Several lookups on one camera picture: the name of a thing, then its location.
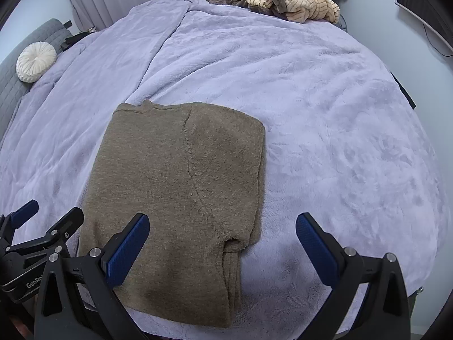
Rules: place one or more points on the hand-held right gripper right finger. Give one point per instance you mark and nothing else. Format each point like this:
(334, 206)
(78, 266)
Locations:
(316, 248)

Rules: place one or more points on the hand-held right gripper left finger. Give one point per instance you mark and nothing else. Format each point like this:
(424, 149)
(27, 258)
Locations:
(127, 248)

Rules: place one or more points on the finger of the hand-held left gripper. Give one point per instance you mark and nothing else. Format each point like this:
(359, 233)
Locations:
(67, 223)
(24, 212)

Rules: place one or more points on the olive brown knit sweater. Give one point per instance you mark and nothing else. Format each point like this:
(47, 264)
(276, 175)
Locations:
(159, 184)

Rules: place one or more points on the grey quilted headboard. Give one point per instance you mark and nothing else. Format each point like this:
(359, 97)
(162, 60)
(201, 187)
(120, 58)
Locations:
(10, 95)

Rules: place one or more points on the round white pleated pillow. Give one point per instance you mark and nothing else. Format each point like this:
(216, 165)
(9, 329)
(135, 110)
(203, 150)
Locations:
(35, 62)

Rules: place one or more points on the lavender fleece blanket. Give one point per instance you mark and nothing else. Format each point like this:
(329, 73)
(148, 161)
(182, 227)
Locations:
(283, 95)

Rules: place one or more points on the flat black device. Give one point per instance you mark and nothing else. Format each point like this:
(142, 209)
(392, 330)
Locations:
(72, 40)

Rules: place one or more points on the large striped beige garment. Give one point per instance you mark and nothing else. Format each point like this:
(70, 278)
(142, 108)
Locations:
(304, 3)

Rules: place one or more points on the black curved monitor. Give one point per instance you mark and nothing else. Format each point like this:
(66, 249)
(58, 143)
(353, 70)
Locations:
(424, 10)

